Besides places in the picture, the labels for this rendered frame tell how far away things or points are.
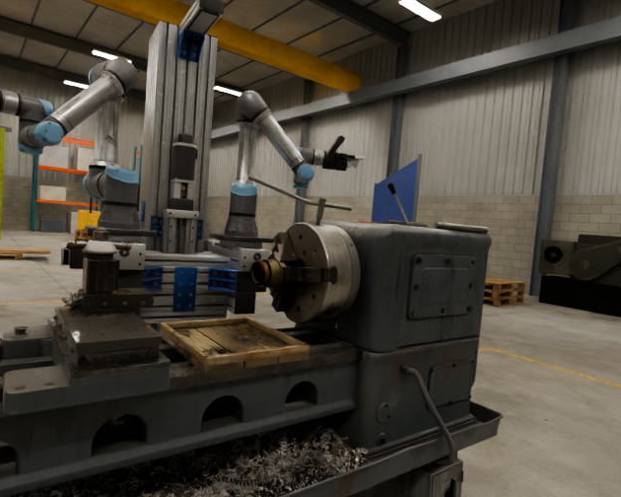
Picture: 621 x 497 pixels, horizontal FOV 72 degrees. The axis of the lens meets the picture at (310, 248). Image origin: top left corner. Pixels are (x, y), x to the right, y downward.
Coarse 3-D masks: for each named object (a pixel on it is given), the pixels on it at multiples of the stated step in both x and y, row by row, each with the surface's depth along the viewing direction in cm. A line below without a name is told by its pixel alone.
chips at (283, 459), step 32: (224, 448) 124; (256, 448) 123; (288, 448) 124; (320, 448) 123; (96, 480) 105; (128, 480) 108; (160, 480) 110; (192, 480) 111; (224, 480) 112; (256, 480) 109; (288, 480) 107; (320, 480) 111
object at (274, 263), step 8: (256, 264) 125; (264, 264) 124; (272, 264) 125; (280, 264) 126; (256, 272) 129; (264, 272) 123; (272, 272) 124; (280, 272) 125; (256, 280) 128; (264, 280) 123; (272, 280) 124; (280, 280) 126
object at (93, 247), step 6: (90, 240) 107; (90, 246) 104; (96, 246) 104; (102, 246) 105; (108, 246) 106; (90, 252) 104; (96, 252) 104; (102, 252) 104; (108, 252) 105; (114, 252) 107
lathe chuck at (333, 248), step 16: (304, 224) 132; (320, 224) 136; (304, 240) 132; (320, 240) 125; (336, 240) 128; (304, 256) 131; (320, 256) 124; (336, 256) 124; (336, 272) 123; (304, 288) 131; (320, 288) 124; (336, 288) 124; (304, 304) 130; (320, 304) 124; (336, 304) 126; (304, 320) 130; (320, 320) 132
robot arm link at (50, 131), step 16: (112, 64) 156; (128, 64) 159; (112, 80) 154; (128, 80) 157; (80, 96) 147; (96, 96) 150; (112, 96) 155; (64, 112) 143; (80, 112) 146; (32, 128) 140; (48, 128) 137; (64, 128) 143; (48, 144) 139
